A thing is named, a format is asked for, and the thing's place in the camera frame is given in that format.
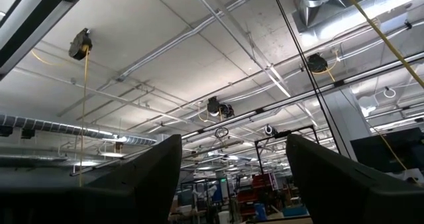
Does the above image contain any white ring cable reel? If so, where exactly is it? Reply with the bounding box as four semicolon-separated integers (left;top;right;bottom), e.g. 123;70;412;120
383;86;398;99

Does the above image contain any black background rig frame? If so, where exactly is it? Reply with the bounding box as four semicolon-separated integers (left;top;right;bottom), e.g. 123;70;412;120
254;125;321;177

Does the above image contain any black overhead frame beam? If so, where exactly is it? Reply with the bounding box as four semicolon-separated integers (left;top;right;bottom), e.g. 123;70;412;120
0;0;94;82

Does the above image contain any black monitor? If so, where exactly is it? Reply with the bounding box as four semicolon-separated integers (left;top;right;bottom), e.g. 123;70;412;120
350;127;424;174

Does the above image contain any black hanging cable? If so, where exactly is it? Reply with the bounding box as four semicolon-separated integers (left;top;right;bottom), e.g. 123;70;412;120
270;0;352;160

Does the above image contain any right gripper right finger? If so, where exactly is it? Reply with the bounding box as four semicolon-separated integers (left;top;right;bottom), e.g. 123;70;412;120
286;133;394;224

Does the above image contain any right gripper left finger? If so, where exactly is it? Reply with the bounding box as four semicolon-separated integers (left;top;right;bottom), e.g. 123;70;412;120
83;134;184;224

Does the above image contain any yellow hanging cable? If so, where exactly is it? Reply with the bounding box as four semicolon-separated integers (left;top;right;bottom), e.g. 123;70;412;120
337;0;424;89

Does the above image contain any blue barrel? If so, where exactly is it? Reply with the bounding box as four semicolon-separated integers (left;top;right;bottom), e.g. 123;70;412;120
254;202;268;222

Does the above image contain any yellow hanging cord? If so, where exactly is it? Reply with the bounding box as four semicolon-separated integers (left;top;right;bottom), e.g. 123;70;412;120
78;46;90;188

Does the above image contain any white bucket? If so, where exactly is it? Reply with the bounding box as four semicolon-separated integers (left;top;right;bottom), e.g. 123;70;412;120
217;210;231;224

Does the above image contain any blue crate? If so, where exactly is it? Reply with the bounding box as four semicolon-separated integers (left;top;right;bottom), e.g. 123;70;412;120
282;204;309;218

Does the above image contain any ribbed silver ventilation duct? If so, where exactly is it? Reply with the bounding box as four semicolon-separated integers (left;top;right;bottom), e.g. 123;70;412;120
0;113;158;147

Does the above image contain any red tool cabinet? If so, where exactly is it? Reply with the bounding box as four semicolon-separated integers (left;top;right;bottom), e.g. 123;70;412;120
237;172;276;215

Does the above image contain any black cable loop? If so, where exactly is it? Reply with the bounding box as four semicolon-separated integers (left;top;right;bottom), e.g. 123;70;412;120
214;127;230;139

